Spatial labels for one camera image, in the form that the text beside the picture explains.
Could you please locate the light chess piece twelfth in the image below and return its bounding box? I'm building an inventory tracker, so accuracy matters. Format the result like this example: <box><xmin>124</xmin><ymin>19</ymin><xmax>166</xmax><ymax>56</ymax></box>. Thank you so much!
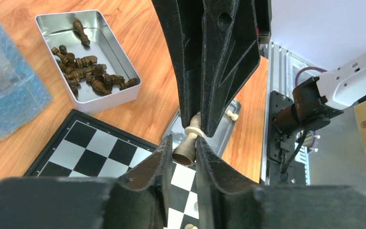
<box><xmin>173</xmin><ymin>112</ymin><xmax>204</xmax><ymax>166</ymax></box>

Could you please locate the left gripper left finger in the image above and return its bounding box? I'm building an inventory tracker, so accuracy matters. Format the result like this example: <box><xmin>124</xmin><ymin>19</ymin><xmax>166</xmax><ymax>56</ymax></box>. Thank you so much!
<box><xmin>0</xmin><ymin>135</ymin><xmax>173</xmax><ymax>229</ymax></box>

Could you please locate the bubble-wrapped blue metronome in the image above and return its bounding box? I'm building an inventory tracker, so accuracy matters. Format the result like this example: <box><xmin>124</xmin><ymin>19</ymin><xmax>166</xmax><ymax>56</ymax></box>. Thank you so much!
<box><xmin>0</xmin><ymin>23</ymin><xmax>52</xmax><ymax>140</ymax></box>

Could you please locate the tin lid with light pieces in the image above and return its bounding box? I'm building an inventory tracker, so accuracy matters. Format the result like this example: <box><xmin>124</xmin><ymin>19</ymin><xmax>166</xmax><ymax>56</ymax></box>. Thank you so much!
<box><xmin>163</xmin><ymin>109</ymin><xmax>236</xmax><ymax>157</ymax></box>

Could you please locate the aluminium frame rail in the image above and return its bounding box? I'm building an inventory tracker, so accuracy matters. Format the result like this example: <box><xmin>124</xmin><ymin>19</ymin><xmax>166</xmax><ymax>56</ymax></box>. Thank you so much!
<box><xmin>260</xmin><ymin>42</ymin><xmax>310</xmax><ymax>185</ymax></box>

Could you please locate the folding chess board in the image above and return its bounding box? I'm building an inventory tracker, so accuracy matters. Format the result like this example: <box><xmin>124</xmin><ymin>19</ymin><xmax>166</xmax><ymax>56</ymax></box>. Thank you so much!
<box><xmin>26</xmin><ymin>110</ymin><xmax>199</xmax><ymax>229</ymax></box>

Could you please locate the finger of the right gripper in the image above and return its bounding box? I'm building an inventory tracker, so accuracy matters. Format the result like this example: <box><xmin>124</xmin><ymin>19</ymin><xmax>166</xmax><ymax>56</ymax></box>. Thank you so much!
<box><xmin>200</xmin><ymin>0</ymin><xmax>272</xmax><ymax>137</ymax></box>
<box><xmin>152</xmin><ymin>0</ymin><xmax>204</xmax><ymax>127</ymax></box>

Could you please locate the tin box with dark pieces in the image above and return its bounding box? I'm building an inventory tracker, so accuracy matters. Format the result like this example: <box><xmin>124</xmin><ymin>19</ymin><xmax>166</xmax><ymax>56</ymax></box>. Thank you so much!
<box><xmin>35</xmin><ymin>10</ymin><xmax>141</xmax><ymax>115</ymax></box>

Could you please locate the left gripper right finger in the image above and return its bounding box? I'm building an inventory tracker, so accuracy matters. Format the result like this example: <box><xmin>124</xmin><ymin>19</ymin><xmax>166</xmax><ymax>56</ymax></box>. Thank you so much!
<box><xmin>196</xmin><ymin>137</ymin><xmax>366</xmax><ymax>229</ymax></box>

